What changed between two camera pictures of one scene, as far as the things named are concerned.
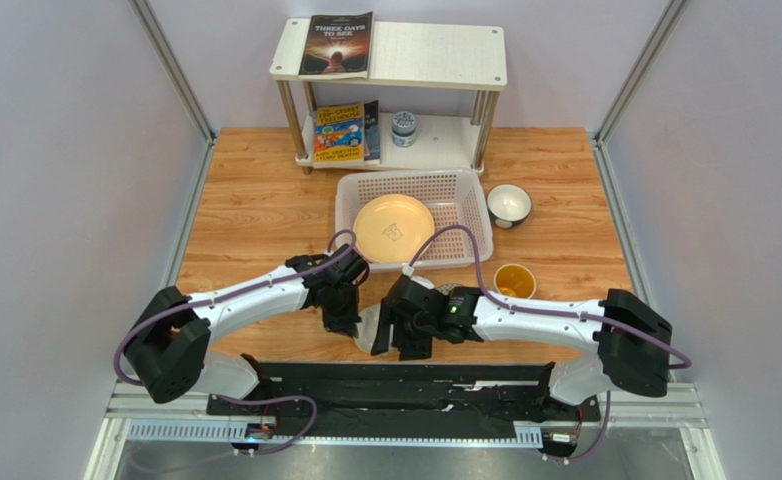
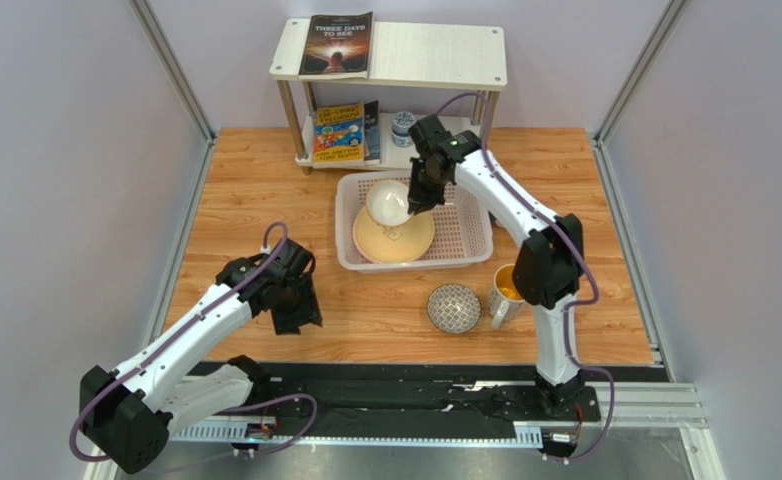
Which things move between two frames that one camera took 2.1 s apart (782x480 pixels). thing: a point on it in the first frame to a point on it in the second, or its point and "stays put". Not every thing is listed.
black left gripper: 347,323 to 307,312
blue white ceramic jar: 403,132 stays put
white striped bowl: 367,328 to 387,202
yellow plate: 392,228 stays put
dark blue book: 371,133 stays put
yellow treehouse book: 339,136 stays put
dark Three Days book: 337,46 stays put
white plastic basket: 455,198 stays put
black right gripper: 399,320 to 425,189
